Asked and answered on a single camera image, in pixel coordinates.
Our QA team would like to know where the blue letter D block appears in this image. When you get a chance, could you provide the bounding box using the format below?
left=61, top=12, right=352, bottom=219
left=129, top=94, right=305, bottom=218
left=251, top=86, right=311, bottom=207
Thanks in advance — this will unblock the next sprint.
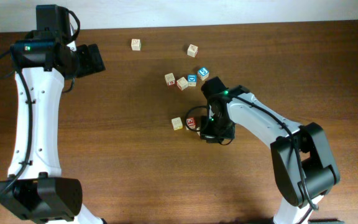
left=187, top=74, right=197, bottom=86

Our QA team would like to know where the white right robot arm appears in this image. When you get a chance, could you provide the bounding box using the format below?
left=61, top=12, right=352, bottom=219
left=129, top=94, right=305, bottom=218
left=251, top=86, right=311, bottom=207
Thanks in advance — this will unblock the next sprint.
left=200, top=77, right=341, bottom=223

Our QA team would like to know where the wooden block cluster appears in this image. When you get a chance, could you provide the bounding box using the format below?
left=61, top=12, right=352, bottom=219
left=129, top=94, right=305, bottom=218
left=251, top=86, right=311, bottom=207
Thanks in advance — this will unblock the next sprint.
left=171, top=117, right=183, bottom=131
left=196, top=127, right=201, bottom=136
left=164, top=73, right=176, bottom=86

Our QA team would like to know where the wooden block far right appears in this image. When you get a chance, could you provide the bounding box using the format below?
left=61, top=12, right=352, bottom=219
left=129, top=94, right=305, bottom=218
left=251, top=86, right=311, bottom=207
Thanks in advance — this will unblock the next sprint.
left=187, top=44, right=198, bottom=57

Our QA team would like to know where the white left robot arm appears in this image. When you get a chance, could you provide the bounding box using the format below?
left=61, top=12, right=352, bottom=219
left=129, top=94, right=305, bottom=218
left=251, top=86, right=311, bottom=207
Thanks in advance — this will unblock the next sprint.
left=0, top=4, right=105, bottom=223

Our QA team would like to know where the red letter block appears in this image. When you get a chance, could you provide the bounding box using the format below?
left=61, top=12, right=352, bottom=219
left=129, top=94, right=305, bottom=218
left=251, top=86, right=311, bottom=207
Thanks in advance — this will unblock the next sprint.
left=186, top=117, right=196, bottom=129

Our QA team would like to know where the wooden block far left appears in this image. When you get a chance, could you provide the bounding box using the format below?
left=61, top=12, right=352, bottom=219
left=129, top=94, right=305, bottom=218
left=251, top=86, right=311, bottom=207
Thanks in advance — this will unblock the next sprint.
left=131, top=39, right=142, bottom=51

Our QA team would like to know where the wooden block beside blue D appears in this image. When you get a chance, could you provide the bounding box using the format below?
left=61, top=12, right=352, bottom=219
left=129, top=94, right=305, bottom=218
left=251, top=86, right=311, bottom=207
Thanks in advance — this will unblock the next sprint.
left=177, top=77, right=188, bottom=91

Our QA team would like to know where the wooden block cluster bottom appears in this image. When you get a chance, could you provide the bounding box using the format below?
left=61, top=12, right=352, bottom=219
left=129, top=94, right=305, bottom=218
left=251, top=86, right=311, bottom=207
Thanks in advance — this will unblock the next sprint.
left=196, top=127, right=201, bottom=136

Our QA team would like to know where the blue number five block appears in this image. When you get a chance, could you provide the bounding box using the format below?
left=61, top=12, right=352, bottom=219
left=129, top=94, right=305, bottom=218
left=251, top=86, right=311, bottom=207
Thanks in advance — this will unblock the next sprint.
left=197, top=67, right=209, bottom=81

